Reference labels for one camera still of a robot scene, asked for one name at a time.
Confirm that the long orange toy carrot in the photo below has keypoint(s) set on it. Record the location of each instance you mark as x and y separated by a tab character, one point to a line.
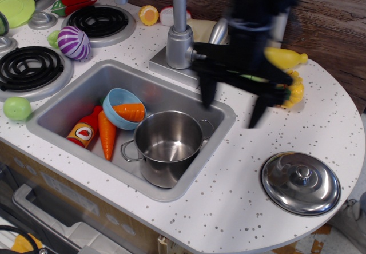
107	133

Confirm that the silver toy faucet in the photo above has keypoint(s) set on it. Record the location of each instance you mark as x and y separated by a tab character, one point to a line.
175	59

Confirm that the yellow toy lemon half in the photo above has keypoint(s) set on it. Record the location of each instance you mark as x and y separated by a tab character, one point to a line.
148	15

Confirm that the green toy cabbage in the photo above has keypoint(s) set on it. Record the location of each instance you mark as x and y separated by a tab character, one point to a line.
255	78

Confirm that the red white toy radish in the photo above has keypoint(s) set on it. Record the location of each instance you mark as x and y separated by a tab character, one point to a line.
167	16

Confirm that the red toy ketchup bottle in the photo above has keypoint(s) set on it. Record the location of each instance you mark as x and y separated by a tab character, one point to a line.
85	129

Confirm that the front black stove burner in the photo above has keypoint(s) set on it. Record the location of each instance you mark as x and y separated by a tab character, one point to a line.
34	73

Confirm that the silver stove knob lower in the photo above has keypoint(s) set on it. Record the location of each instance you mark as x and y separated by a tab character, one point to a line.
7	44

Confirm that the silver stove knob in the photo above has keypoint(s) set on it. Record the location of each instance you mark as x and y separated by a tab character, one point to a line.
7	44
42	21

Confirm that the light blue toy bowl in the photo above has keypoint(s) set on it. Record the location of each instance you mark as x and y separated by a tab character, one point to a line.
119	96

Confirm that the right silver support post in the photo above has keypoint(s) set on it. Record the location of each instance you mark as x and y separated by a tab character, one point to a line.
279	27

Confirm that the light green toy plate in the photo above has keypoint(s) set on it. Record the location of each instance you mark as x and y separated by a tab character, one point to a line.
17	12

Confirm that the yellow toy bell pepper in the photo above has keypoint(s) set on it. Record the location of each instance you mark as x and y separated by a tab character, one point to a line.
295	91

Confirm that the back right black stove burner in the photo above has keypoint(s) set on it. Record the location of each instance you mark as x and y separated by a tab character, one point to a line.
104	25

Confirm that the silver stove knob upper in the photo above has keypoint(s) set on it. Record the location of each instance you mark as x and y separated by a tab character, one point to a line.
42	21

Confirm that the small green toy vegetable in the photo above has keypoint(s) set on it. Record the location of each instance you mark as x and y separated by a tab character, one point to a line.
53	39

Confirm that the red toy chili pepper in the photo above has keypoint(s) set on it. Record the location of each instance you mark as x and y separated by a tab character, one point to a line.
63	8

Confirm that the orange toy carrot in bowl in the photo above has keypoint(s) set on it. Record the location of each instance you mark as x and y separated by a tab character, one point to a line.
134	112

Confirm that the purple striped toy onion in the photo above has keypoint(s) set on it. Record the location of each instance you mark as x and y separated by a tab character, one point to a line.
73	43

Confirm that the yellow toy on floor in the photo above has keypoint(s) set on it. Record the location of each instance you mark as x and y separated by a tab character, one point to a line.
22	245

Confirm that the silver toy sink basin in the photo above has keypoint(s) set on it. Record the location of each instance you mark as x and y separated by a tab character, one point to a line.
55	119

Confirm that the cream toy cheese wedge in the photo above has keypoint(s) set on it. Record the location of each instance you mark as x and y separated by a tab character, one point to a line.
206	31

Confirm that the silver oven door handle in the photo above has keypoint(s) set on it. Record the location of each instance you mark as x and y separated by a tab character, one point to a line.
77	236

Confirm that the green toy apple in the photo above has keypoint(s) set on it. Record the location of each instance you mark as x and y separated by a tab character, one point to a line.
17	108

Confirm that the dark green toy piece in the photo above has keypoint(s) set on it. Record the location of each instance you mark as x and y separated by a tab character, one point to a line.
4	25

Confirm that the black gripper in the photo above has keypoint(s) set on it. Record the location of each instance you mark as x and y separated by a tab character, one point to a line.
226	63

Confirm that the stainless steel pot lid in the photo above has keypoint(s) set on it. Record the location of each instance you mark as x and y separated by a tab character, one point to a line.
300	183

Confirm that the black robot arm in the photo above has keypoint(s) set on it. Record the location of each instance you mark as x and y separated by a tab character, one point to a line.
250	22

